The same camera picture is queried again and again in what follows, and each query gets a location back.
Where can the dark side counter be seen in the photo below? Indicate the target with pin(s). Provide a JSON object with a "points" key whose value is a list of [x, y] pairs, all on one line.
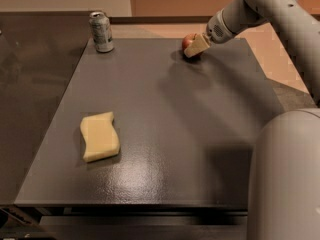
{"points": [[38, 55]]}

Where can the silver soda can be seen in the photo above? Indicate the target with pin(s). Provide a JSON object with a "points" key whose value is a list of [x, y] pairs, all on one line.
{"points": [[101, 32]]}

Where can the yellow sponge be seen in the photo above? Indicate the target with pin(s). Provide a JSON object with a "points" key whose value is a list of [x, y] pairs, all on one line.
{"points": [[101, 139]]}

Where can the red apple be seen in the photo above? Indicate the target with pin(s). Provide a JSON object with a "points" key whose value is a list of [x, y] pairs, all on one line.
{"points": [[187, 40]]}

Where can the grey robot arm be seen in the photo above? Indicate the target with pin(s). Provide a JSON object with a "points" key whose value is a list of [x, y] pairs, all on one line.
{"points": [[284, 180]]}

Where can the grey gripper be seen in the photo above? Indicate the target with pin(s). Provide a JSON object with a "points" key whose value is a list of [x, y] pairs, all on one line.
{"points": [[216, 31]]}

